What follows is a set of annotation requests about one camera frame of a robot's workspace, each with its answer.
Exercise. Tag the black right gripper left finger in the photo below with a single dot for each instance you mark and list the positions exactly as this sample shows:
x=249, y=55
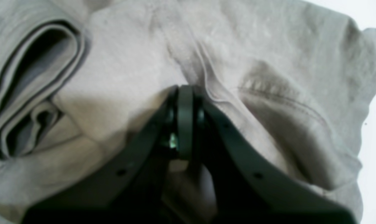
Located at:
x=126, y=190

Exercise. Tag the mauve T-shirt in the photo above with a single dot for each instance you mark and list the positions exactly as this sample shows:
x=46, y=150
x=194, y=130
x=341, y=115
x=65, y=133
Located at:
x=79, y=78

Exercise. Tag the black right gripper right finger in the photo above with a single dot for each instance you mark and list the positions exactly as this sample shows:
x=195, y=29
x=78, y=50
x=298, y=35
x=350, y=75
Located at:
x=249, y=190

